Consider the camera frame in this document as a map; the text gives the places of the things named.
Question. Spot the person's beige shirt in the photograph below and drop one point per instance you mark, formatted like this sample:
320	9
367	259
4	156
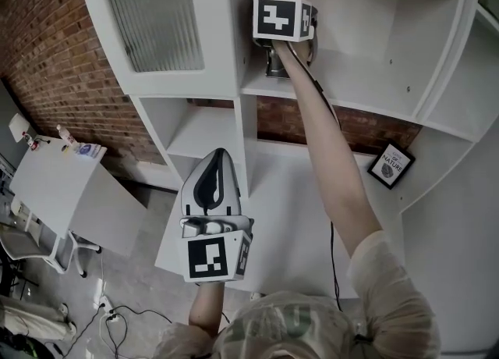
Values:
374	310

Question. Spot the blue and white packet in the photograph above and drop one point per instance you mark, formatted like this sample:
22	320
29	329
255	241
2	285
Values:
90	150

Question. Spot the small white table lamp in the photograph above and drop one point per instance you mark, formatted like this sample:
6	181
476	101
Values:
19	127

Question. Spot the white plastic bottle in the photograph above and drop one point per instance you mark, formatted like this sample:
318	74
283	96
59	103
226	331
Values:
66	135

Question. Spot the small white side table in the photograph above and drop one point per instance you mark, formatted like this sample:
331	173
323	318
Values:
58	189

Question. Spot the person's right forearm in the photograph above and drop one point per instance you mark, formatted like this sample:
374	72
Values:
335	178

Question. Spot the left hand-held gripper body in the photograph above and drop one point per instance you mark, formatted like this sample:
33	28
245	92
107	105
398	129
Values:
206	258

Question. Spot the white office chair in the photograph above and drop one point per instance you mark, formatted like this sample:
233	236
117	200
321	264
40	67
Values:
35	248

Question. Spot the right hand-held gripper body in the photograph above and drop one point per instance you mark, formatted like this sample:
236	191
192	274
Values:
277	18

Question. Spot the white desk with hutch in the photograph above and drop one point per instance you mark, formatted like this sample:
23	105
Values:
370	57

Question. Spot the white power strip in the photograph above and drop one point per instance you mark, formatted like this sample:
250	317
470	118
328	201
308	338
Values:
105	304

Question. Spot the black framed picture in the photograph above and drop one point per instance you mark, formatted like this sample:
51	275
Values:
391	164

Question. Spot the ribbed glass cabinet door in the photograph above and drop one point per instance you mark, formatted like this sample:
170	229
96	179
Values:
156	18

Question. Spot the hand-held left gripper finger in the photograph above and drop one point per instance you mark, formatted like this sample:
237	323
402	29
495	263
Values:
232	197
188	201

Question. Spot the person's left forearm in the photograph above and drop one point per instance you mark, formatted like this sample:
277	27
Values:
206	306

